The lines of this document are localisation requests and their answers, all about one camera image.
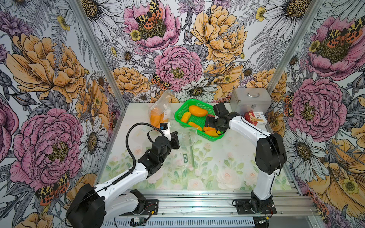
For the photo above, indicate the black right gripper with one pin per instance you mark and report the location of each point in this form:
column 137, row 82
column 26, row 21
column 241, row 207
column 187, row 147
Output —
column 211, row 124

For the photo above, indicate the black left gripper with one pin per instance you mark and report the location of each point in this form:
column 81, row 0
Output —
column 174, row 140

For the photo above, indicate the clear zip-top bag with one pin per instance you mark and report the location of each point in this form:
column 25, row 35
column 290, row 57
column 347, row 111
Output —
column 187, row 136
column 162, row 105

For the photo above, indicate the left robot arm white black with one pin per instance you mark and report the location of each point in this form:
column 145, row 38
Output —
column 95, row 204

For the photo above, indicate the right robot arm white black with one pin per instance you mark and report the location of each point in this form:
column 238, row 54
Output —
column 270, row 153

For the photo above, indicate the yellow orange mango basket front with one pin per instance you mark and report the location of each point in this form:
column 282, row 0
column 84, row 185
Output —
column 192, row 124

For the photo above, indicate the pile of clear zip bags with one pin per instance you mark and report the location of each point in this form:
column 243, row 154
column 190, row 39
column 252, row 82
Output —
column 181, row 161

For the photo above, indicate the yellow wrinkled mango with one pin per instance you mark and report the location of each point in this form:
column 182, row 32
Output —
column 186, row 116

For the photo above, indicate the green plastic basket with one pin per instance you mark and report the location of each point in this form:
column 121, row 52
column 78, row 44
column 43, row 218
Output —
column 196, row 121

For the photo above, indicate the silver metal case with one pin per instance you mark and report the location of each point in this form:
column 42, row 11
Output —
column 244, row 100

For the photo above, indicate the red white snack box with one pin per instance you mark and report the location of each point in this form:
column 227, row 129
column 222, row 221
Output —
column 256, row 118

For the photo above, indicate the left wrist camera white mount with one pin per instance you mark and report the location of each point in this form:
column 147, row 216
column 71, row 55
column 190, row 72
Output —
column 165, row 128

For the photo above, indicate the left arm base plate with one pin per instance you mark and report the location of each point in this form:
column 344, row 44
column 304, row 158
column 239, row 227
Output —
column 150, row 208

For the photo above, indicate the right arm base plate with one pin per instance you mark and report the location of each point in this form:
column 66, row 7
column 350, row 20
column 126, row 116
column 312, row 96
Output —
column 244, row 206

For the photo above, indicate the aluminium front rail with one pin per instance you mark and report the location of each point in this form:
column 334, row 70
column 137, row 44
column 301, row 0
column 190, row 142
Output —
column 219, row 203

